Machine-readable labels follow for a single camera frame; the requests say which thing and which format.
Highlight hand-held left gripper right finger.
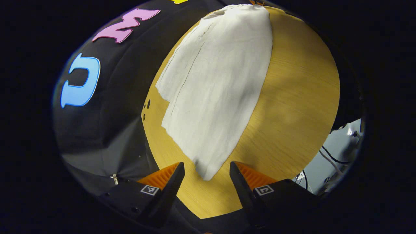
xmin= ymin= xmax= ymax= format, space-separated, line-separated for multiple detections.
xmin=229 ymin=161 xmax=322 ymax=233

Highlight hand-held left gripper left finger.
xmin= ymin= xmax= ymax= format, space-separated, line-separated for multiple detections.
xmin=97 ymin=162 xmax=186 ymax=228

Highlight white jeans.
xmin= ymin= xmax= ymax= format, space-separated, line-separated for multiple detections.
xmin=155 ymin=4 xmax=273 ymax=181

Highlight black backdrop cloth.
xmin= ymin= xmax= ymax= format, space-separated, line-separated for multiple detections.
xmin=52 ymin=0 xmax=293 ymax=208

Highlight white cable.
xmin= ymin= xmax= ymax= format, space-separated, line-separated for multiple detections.
xmin=319 ymin=149 xmax=342 ymax=175

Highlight black cable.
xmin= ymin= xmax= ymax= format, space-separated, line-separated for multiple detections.
xmin=321 ymin=145 xmax=352 ymax=164

